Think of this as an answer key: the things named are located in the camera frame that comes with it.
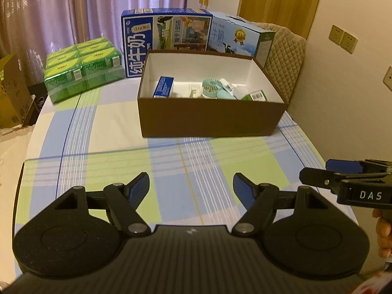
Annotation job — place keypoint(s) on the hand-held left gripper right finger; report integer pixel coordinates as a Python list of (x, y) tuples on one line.
[(243, 186)]

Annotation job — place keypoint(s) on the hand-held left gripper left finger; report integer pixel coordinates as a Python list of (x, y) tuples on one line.
[(139, 186)]

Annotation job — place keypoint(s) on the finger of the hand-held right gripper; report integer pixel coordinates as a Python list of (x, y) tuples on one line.
[(343, 166), (315, 176)]

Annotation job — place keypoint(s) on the brown cardboard box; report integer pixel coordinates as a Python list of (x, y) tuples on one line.
[(199, 119)]

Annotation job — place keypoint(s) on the green medicine box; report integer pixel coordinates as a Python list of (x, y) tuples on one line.
[(255, 95)]

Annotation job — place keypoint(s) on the small blue box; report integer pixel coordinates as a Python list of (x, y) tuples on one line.
[(162, 87)]

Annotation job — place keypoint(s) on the white cream tube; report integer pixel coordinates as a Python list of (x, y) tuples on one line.
[(228, 85)]

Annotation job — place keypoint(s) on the mint handheld fan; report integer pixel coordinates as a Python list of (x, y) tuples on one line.
[(209, 88)]

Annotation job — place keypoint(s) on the white hair claw clip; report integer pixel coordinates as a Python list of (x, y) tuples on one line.
[(193, 92)]

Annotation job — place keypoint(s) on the person's right hand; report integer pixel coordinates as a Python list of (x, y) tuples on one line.
[(384, 232)]

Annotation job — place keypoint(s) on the green shrink-wrapped drink pack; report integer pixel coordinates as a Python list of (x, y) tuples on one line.
[(76, 73)]

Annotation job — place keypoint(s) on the dark blue milk carton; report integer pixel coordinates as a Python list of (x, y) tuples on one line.
[(137, 36)]

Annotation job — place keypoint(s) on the light blue milk carton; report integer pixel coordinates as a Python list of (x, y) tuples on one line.
[(232, 33)]

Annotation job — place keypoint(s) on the yellow cardboard box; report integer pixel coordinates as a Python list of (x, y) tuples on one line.
[(12, 92)]

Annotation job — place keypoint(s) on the brown wooden panel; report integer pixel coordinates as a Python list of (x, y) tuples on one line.
[(275, 0)]

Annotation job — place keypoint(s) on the pink sheer curtain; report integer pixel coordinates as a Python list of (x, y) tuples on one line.
[(92, 6)]

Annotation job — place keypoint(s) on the beige wall socket plate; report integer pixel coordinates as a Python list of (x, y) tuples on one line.
[(388, 78), (336, 35), (349, 43)]

